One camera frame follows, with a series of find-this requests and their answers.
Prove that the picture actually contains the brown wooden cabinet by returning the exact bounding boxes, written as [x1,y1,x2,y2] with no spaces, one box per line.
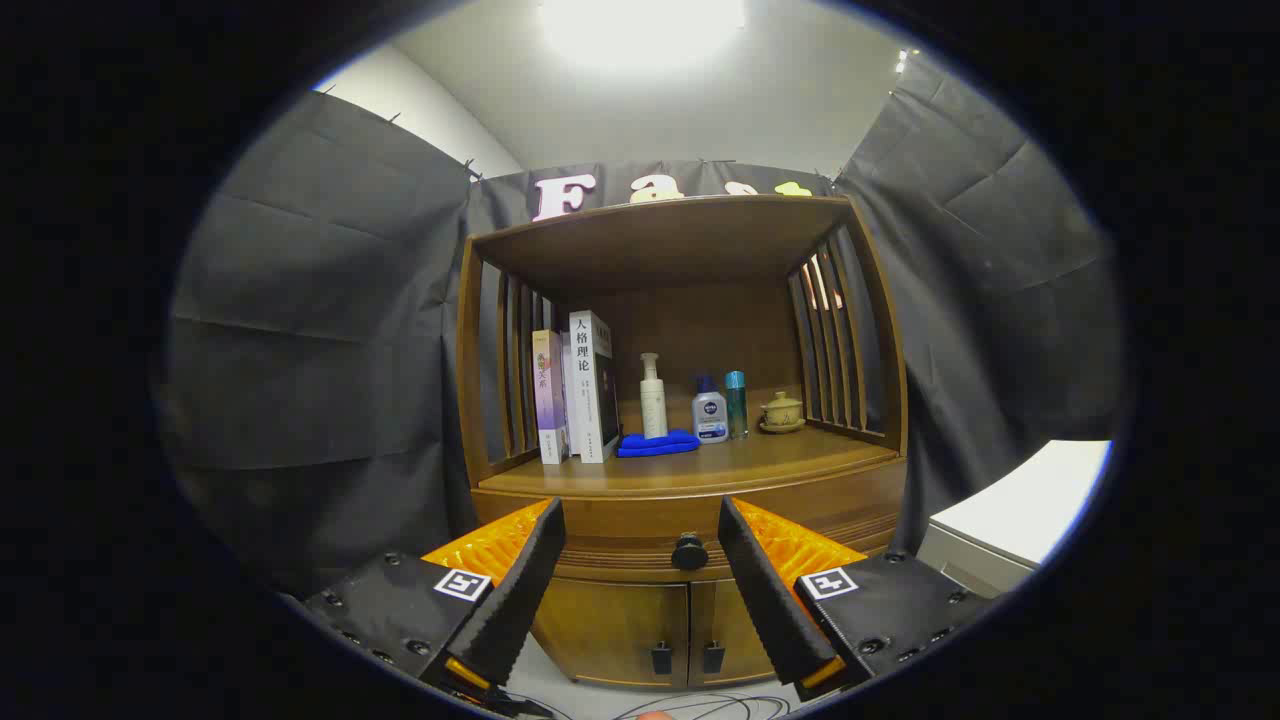
[455,193,911,691]

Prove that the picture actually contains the yellow lidded teacup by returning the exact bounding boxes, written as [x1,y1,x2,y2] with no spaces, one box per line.
[758,391,807,435]

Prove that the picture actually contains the white pump bottle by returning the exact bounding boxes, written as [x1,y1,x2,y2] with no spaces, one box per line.
[640,352,669,441]

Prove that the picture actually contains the white bottle blue cap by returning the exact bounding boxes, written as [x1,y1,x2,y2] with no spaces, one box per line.
[692,375,729,444]

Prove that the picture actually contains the wooden countertop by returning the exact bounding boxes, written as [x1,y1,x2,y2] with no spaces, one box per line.
[478,425,899,498]

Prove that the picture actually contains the brown wooden drawer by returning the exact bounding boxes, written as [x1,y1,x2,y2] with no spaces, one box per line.
[472,462,909,583]

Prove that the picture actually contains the thick white book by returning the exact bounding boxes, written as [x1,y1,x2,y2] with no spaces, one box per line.
[568,310,621,464]

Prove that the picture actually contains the thin white book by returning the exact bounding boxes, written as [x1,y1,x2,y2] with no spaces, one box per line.
[560,332,576,459]

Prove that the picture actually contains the blue folded cloth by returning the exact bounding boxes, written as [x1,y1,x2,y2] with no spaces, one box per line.
[616,428,701,459]

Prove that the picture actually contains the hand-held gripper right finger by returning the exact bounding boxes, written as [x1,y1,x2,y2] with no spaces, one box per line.
[717,496,998,703]

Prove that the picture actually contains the black floor cables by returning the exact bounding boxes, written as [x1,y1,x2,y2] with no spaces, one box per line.
[495,685,791,720]

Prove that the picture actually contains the purple book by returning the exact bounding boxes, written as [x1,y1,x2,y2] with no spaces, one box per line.
[532,330,569,466]

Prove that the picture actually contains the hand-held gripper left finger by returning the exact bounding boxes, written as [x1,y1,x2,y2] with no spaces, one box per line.
[295,497,567,701]

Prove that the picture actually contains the wooden cabinet door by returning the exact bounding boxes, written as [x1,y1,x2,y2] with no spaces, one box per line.
[530,575,691,689]
[690,578,781,689]

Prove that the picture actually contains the white and grey furniture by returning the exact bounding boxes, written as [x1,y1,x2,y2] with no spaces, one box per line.
[915,440,1113,599]

